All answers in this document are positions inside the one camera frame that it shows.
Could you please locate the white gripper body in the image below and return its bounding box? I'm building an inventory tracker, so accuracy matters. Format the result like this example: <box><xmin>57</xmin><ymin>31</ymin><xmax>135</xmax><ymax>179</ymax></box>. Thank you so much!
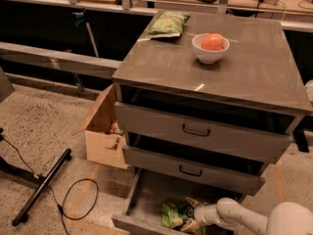
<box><xmin>194</xmin><ymin>204</ymin><xmax>219</xmax><ymax>226</ymax></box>

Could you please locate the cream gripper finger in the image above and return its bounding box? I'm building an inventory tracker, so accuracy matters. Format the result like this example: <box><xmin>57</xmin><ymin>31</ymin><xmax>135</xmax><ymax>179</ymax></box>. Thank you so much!
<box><xmin>181</xmin><ymin>219</ymin><xmax>200</xmax><ymax>233</ymax></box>
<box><xmin>186</xmin><ymin>197</ymin><xmax>201</xmax><ymax>209</ymax></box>

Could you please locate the green rice chip bag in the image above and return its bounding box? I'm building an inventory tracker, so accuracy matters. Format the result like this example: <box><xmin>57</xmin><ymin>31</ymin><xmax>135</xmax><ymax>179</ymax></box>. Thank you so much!
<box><xmin>161</xmin><ymin>202</ymin><xmax>205</xmax><ymax>235</ymax></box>

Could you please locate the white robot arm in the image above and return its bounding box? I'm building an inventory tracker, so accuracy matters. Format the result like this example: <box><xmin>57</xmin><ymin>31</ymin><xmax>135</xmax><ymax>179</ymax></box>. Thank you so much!
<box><xmin>183</xmin><ymin>197</ymin><xmax>313</xmax><ymax>235</ymax></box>

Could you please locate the bottom grey drawer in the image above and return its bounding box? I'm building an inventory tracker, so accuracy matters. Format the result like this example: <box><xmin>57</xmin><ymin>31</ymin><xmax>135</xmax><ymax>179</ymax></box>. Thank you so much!
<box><xmin>112</xmin><ymin>169</ymin><xmax>244</xmax><ymax>235</ymax></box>

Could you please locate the grey drawer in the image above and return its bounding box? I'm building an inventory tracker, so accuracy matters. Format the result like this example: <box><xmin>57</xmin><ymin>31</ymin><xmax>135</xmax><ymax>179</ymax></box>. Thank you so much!
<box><xmin>114</xmin><ymin>102</ymin><xmax>291</xmax><ymax>164</ymax></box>
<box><xmin>112</xmin><ymin>169</ymin><xmax>244</xmax><ymax>235</ymax></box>
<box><xmin>122</xmin><ymin>145</ymin><xmax>265</xmax><ymax>196</ymax></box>

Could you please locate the middle grey drawer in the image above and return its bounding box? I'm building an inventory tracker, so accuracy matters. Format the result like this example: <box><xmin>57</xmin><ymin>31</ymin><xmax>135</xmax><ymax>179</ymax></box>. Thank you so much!
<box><xmin>122</xmin><ymin>145</ymin><xmax>265</xmax><ymax>196</ymax></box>

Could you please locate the top grey drawer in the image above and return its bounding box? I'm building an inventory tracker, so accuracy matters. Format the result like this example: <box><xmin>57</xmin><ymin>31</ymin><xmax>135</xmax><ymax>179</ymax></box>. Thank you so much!
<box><xmin>114</xmin><ymin>102</ymin><xmax>291</xmax><ymax>164</ymax></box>

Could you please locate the grey drawer cabinet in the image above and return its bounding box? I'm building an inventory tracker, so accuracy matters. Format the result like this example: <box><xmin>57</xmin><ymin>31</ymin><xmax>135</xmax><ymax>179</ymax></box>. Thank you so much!
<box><xmin>112</xmin><ymin>10</ymin><xmax>313</xmax><ymax>198</ymax></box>

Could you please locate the green chip bag on counter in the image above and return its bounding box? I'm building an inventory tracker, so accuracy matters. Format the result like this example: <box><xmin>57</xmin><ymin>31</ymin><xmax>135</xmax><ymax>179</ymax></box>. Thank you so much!
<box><xmin>147</xmin><ymin>12</ymin><xmax>190</xmax><ymax>38</ymax></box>

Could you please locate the snack packet in box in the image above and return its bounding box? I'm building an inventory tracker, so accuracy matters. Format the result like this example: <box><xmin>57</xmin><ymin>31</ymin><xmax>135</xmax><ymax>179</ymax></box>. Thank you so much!
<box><xmin>109</xmin><ymin>120</ymin><xmax>123</xmax><ymax>135</ymax></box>

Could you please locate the cardboard box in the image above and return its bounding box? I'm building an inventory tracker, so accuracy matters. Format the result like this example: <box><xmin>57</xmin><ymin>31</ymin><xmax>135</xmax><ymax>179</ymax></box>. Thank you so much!
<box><xmin>72</xmin><ymin>85</ymin><xmax>128</xmax><ymax>169</ymax></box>

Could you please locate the white bowl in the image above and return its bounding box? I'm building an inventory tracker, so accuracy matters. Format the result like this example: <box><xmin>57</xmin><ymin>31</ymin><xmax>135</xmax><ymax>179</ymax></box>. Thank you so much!
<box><xmin>192</xmin><ymin>33</ymin><xmax>230</xmax><ymax>64</ymax></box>

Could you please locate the orange round fruit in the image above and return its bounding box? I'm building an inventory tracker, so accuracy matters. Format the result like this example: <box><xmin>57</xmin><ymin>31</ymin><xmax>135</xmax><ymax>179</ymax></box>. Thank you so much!
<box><xmin>201</xmin><ymin>33</ymin><xmax>223</xmax><ymax>51</ymax></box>

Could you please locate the black stand leg bar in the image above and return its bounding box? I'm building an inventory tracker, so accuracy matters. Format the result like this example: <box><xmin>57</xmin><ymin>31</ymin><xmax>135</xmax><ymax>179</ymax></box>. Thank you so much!
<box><xmin>12</xmin><ymin>149</ymin><xmax>71</xmax><ymax>227</ymax></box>

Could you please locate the black cable on floor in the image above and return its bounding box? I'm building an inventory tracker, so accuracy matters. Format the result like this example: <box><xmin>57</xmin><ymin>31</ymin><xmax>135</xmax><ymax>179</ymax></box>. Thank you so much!
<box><xmin>0</xmin><ymin>135</ymin><xmax>100</xmax><ymax>235</ymax></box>

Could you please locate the grey metal rail beam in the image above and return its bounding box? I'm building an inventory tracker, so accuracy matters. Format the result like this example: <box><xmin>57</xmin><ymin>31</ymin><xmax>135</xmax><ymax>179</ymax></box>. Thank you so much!
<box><xmin>0</xmin><ymin>42</ymin><xmax>121</xmax><ymax>79</ymax></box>

